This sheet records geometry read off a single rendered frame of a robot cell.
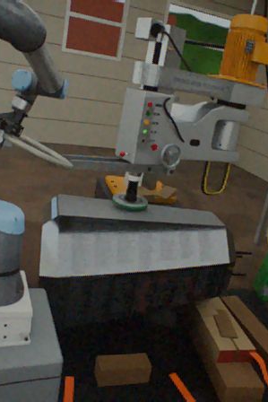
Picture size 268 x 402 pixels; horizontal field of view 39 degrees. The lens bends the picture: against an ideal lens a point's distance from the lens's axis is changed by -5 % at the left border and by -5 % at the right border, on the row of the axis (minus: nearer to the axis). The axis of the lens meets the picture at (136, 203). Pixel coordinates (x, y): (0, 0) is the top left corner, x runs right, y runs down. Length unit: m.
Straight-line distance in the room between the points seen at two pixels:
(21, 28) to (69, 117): 7.15
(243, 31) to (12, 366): 2.24
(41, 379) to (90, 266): 0.99
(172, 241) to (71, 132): 6.29
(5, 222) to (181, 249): 1.39
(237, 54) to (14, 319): 2.06
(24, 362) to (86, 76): 7.42
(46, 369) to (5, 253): 0.35
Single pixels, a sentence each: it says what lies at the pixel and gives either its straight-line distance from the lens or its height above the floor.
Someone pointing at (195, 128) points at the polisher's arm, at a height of 1.40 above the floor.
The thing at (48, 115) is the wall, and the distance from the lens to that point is 8.21.
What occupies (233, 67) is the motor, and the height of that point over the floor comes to 1.82.
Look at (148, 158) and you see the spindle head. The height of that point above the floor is 1.20.
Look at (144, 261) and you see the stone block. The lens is 2.18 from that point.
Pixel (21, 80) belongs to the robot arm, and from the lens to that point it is 1.70.
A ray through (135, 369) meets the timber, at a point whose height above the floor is 0.13.
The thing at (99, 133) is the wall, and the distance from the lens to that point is 8.49.
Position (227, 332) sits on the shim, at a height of 0.25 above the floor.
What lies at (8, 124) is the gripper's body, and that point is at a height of 1.35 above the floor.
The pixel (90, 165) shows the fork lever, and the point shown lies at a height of 1.14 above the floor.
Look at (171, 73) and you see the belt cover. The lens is 2.23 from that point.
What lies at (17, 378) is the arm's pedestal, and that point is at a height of 0.80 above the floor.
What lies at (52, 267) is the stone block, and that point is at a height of 0.64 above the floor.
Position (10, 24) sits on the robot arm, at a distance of 1.17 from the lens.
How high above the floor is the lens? 1.65
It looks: 18 degrees down
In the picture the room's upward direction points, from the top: 11 degrees clockwise
